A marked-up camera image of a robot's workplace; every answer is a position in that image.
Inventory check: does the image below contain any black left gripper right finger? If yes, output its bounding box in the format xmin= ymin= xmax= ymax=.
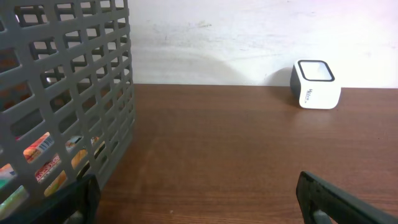
xmin=296 ymin=171 xmax=397 ymax=224

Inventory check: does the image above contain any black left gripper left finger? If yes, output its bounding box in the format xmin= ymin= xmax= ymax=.
xmin=1 ymin=174 xmax=101 ymax=224

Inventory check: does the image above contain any yellow snack chip bag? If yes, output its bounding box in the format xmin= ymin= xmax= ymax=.
xmin=1 ymin=132 xmax=88 ymax=219

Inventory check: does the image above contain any white barcode scanner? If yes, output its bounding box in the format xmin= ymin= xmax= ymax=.
xmin=290 ymin=59 xmax=341 ymax=110

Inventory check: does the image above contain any grey plastic mesh basket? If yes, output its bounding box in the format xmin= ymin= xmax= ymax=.
xmin=1 ymin=0 xmax=135 ymax=215

